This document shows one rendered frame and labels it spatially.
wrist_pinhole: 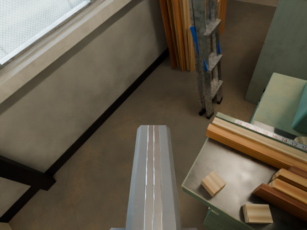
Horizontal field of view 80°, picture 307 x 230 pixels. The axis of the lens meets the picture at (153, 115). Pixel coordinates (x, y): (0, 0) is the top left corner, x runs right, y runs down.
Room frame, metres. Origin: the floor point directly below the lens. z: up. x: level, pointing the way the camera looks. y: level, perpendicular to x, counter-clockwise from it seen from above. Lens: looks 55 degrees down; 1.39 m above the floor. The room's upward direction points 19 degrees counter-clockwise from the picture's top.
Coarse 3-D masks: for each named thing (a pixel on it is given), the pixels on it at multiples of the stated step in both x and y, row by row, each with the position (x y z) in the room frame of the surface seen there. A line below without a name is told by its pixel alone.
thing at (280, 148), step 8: (216, 120) 0.22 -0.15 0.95; (224, 120) 0.21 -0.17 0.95; (224, 128) 0.19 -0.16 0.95; (232, 128) 0.19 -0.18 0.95; (240, 128) 0.18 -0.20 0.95; (248, 136) 0.15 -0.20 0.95; (256, 136) 0.15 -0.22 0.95; (264, 136) 0.14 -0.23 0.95; (264, 144) 0.12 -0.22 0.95; (272, 144) 0.12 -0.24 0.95; (280, 144) 0.11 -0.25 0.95; (280, 152) 0.10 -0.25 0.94; (288, 152) 0.09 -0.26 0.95; (296, 152) 0.08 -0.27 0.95; (304, 152) 0.08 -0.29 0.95; (304, 160) 0.06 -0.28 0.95
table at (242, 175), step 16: (208, 144) 0.19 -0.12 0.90; (224, 144) 0.17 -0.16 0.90; (208, 160) 0.14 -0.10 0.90; (224, 160) 0.13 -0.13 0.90; (240, 160) 0.12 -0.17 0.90; (256, 160) 0.10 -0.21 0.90; (192, 176) 0.12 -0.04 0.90; (224, 176) 0.09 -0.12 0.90; (240, 176) 0.08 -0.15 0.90; (256, 176) 0.07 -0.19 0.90; (272, 176) 0.06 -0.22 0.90; (192, 192) 0.08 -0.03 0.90; (224, 192) 0.06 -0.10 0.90; (240, 192) 0.05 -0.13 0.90; (224, 208) 0.03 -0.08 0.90; (240, 208) 0.02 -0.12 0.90; (272, 208) 0.00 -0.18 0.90; (240, 224) -0.01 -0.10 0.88; (256, 224) -0.02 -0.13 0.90; (272, 224) -0.03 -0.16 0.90; (288, 224) -0.03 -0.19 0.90; (304, 224) -0.04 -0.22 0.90
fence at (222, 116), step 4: (216, 116) 0.23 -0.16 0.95; (220, 116) 0.23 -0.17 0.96; (224, 116) 0.22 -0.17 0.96; (228, 116) 0.22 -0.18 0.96; (228, 120) 0.21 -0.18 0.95; (232, 120) 0.20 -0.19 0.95; (236, 124) 0.19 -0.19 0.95; (244, 128) 0.18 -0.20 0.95; (248, 128) 0.17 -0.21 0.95; (256, 132) 0.15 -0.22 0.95; (268, 136) 0.13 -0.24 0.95; (276, 140) 0.12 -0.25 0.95; (288, 144) 0.10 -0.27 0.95; (296, 148) 0.09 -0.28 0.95
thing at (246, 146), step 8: (208, 128) 0.21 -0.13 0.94; (216, 128) 0.20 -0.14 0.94; (208, 136) 0.21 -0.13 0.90; (216, 136) 0.19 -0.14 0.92; (224, 136) 0.18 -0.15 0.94; (232, 136) 0.17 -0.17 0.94; (240, 136) 0.16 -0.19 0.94; (232, 144) 0.16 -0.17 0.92; (240, 144) 0.14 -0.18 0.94; (248, 144) 0.14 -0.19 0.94; (256, 144) 0.13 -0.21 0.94; (248, 152) 0.13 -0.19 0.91; (256, 152) 0.11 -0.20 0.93; (264, 152) 0.11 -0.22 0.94; (272, 152) 0.10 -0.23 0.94; (264, 160) 0.10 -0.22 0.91; (272, 160) 0.09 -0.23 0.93; (280, 160) 0.08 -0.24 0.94; (288, 160) 0.07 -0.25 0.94; (296, 160) 0.07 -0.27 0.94; (280, 168) 0.07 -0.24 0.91; (304, 168) 0.05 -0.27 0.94
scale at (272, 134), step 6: (240, 120) 0.20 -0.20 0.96; (246, 126) 0.18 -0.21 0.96; (252, 126) 0.17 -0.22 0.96; (264, 132) 0.15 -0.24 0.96; (270, 132) 0.14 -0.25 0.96; (276, 138) 0.12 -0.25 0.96; (282, 138) 0.12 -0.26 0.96; (288, 138) 0.12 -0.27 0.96; (294, 144) 0.10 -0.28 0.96; (300, 144) 0.09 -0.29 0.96; (306, 150) 0.08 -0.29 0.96
